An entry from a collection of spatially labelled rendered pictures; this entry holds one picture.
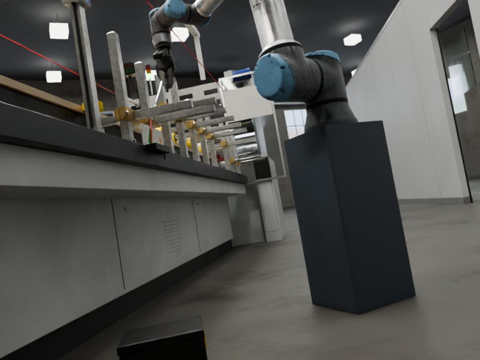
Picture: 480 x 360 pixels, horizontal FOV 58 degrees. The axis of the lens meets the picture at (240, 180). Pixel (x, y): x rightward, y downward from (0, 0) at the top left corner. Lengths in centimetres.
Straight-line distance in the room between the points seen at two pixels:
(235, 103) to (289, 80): 315
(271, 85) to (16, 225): 88
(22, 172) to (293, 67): 83
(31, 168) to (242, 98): 351
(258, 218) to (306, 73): 322
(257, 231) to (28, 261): 333
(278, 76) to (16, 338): 107
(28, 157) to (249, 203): 354
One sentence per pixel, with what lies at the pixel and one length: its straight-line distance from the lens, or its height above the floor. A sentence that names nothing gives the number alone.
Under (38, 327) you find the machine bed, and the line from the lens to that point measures 149.
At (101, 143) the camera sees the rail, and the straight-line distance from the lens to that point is 145.
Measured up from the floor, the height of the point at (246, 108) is 138.
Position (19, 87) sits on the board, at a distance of 158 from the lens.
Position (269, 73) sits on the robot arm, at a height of 79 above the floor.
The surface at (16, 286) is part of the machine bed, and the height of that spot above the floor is 27.
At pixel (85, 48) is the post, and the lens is 158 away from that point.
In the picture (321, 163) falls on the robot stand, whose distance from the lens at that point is 143.
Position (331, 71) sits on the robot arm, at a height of 79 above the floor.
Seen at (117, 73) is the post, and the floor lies 98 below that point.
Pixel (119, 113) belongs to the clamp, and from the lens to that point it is 174.
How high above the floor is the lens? 38
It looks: 4 degrees up
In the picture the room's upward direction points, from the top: 10 degrees counter-clockwise
